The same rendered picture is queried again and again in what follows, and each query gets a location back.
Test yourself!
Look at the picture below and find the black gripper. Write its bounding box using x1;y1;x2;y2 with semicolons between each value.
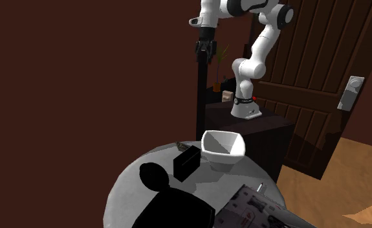
195;27;218;65

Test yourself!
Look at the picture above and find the potted plant in orange pot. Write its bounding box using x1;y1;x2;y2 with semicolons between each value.
212;44;230;93

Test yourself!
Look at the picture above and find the dark low cabinet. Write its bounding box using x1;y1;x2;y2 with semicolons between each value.
205;76;237;106

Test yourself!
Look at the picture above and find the small beige box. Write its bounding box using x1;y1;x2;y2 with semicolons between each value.
221;90;235;104

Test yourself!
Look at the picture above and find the white square bowl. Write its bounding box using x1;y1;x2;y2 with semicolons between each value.
201;130;247;173

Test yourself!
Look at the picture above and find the dark robot stand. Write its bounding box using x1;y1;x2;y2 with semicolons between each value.
204;101;296;185

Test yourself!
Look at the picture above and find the brown wooden door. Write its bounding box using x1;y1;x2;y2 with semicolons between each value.
243;0;372;181

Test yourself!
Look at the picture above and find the black open box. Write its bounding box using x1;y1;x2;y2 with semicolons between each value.
173;145;202;183

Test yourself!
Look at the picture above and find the black round object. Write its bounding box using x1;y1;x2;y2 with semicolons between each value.
138;162;170;193

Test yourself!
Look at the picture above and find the large black angular object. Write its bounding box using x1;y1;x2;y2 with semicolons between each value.
131;186;217;228

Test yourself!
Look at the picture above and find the round grey table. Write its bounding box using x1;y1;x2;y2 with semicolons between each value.
103;140;288;228

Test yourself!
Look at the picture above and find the grey printed book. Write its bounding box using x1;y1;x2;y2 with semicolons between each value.
213;184;320;228

